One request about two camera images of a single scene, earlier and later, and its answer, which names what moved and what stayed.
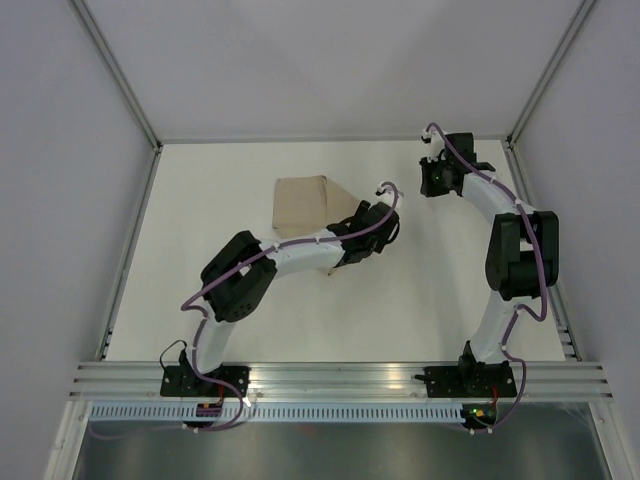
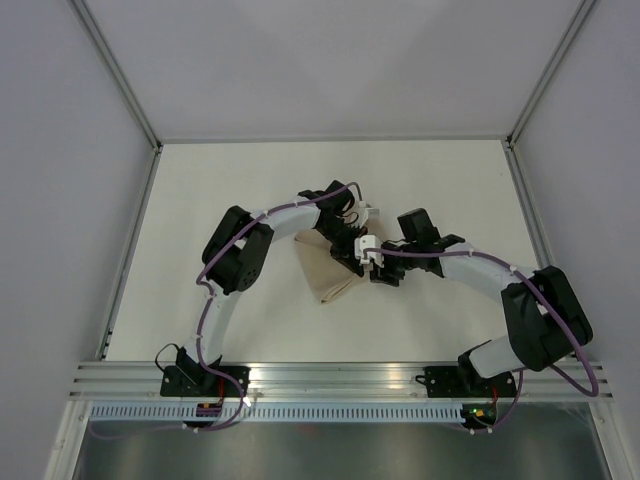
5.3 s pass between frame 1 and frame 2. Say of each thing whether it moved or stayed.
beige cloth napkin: moved
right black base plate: stayed
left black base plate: stayed
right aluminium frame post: stayed
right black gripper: moved
